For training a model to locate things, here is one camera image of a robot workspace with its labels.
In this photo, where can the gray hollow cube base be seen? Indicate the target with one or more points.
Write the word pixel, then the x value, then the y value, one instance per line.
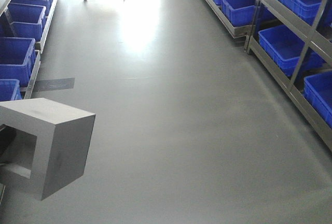
pixel 51 149

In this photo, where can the right steel shelving rack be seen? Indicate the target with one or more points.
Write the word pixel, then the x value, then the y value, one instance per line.
pixel 292 39

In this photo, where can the steel shelving rack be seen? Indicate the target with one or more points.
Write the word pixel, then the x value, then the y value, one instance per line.
pixel 24 29
pixel 292 39

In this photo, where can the left steel shelving rack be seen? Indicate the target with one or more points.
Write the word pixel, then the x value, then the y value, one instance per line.
pixel 24 29

